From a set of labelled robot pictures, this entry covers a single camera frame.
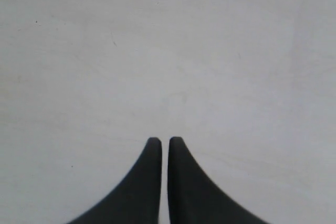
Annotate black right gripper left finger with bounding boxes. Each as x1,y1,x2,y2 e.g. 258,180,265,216
71,137,162,224

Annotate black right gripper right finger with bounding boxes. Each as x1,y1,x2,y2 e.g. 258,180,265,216
167,136,265,223

